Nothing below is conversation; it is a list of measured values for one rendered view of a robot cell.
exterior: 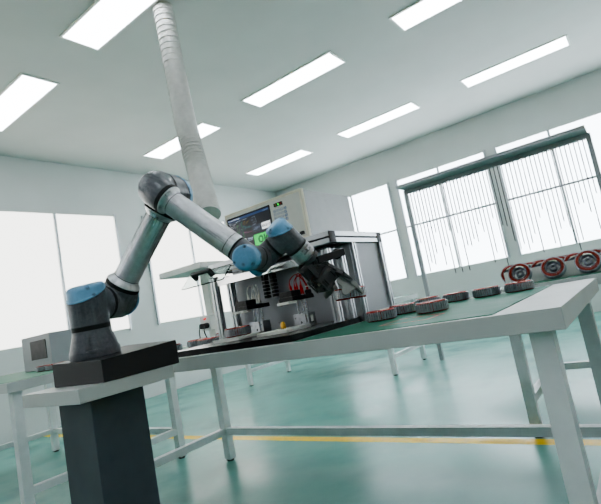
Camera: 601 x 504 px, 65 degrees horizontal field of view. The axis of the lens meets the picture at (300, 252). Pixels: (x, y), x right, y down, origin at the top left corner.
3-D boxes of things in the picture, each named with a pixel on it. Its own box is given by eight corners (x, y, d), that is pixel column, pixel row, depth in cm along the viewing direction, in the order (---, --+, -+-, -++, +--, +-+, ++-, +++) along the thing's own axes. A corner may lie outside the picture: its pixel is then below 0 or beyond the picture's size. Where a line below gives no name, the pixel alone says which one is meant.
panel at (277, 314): (363, 315, 188) (348, 242, 192) (243, 335, 226) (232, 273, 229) (364, 315, 189) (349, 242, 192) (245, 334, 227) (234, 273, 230)
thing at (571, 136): (646, 347, 386) (586, 123, 407) (432, 365, 491) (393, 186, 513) (646, 337, 426) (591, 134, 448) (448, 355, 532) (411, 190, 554)
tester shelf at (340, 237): (330, 242, 179) (328, 230, 179) (208, 275, 218) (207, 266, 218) (382, 241, 215) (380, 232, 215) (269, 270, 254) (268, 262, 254)
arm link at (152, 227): (78, 309, 157) (152, 164, 151) (106, 304, 172) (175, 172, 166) (105, 328, 155) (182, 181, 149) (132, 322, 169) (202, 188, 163)
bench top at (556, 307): (566, 329, 102) (560, 306, 102) (59, 385, 228) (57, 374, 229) (599, 290, 184) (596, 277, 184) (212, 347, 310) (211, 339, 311)
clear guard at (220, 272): (223, 279, 177) (220, 263, 177) (181, 290, 191) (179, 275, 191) (277, 274, 203) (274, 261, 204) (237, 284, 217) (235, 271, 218)
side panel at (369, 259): (367, 320, 188) (351, 241, 192) (361, 321, 190) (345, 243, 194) (397, 312, 211) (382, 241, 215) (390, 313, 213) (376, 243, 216)
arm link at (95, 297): (61, 330, 145) (54, 287, 145) (90, 324, 158) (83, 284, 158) (94, 324, 142) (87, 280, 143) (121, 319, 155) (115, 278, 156)
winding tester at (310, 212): (309, 237, 188) (299, 187, 190) (231, 259, 213) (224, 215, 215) (357, 237, 220) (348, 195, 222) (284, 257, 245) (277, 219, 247)
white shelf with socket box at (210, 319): (212, 342, 261) (199, 261, 266) (170, 349, 282) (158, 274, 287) (254, 332, 289) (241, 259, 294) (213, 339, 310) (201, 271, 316)
